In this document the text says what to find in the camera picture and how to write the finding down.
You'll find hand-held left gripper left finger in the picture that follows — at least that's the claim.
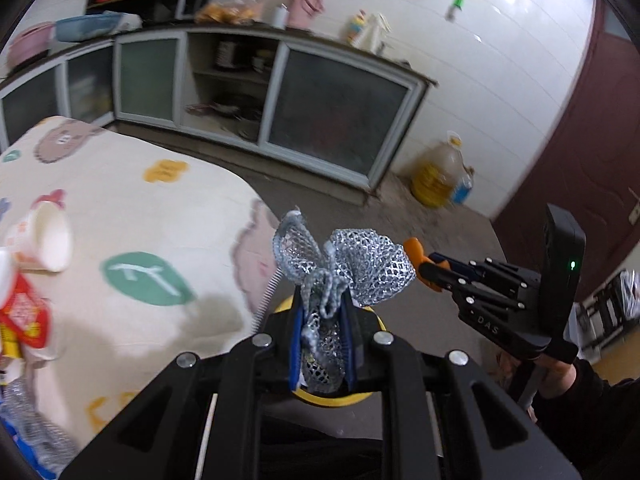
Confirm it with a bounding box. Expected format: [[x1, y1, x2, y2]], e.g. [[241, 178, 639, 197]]
[[60, 295, 307, 480]]

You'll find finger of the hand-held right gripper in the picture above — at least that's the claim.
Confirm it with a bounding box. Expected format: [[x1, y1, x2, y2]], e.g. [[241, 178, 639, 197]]
[[430, 252, 544, 292], [418, 265, 544, 357]]

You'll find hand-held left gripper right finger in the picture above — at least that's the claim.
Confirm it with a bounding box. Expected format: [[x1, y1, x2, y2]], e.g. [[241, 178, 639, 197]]
[[342, 295, 583, 480]]

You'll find yellow rimmed waste bin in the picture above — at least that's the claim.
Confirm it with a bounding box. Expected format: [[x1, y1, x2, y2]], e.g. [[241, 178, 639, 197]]
[[270, 296, 388, 409]]

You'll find orange plastic piece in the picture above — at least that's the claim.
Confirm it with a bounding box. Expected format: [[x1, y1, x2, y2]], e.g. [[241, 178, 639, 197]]
[[403, 236, 453, 292]]

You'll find silver mesh ribbon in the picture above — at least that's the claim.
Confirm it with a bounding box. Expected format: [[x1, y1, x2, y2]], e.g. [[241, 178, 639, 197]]
[[272, 210, 417, 395]]

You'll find red white paper cup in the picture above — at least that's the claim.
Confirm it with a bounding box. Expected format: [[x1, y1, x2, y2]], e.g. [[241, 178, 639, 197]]
[[0, 247, 58, 361]]

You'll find person's right forearm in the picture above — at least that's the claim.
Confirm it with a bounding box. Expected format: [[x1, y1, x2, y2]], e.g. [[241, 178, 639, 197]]
[[530, 357, 640, 480]]

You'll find person's right hand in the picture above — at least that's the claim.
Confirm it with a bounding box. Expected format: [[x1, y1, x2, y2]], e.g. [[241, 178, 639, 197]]
[[495, 349, 581, 423]]

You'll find black metal rack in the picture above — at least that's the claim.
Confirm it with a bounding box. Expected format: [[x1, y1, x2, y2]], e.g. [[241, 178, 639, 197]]
[[575, 267, 640, 361]]

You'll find blue liquid bottle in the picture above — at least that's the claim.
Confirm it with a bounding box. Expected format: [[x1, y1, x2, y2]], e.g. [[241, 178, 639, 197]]
[[452, 166, 476, 205]]

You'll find yellow oil jug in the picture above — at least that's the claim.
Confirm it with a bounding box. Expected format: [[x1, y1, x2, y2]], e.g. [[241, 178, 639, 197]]
[[412, 131, 466, 208]]

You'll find kitchen counter cabinet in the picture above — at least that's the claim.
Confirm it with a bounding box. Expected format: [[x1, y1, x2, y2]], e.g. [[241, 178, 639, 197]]
[[0, 27, 438, 206]]

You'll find black frying pan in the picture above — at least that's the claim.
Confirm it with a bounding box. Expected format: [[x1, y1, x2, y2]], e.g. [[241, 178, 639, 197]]
[[187, 100, 241, 116]]

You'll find white cloth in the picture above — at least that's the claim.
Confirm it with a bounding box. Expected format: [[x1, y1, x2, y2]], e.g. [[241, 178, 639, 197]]
[[357, 14, 391, 53]]

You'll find clear plastic bottle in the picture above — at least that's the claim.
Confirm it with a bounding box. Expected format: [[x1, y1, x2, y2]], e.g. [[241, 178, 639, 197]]
[[0, 375, 76, 476]]

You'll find dish soap bottle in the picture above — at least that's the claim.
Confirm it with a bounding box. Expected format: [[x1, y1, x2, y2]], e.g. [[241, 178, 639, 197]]
[[346, 10, 368, 46]]

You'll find bag of oranges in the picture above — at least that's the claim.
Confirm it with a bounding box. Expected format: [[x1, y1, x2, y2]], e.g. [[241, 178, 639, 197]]
[[195, 0, 261, 25]]

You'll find microwave oven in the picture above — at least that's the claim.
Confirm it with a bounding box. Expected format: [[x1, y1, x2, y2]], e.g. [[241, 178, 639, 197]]
[[175, 0, 213, 21]]

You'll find blue plastic basin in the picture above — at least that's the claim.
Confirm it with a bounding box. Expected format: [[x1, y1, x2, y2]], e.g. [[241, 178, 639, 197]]
[[54, 14, 121, 42]]

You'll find pink cooking pot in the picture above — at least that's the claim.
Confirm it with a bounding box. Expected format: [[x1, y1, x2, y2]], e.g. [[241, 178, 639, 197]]
[[7, 22, 56, 68]]

